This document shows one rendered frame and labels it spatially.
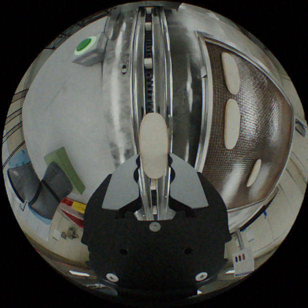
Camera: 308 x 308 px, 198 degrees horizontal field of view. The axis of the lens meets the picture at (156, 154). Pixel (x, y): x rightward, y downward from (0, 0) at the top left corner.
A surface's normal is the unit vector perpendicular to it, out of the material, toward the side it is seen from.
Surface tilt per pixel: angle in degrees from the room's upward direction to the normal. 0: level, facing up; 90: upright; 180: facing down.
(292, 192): 90
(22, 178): 85
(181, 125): 0
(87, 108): 0
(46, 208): 86
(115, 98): 0
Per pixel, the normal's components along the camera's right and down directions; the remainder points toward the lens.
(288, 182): -1.00, 0.04
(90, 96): 0.02, 0.48
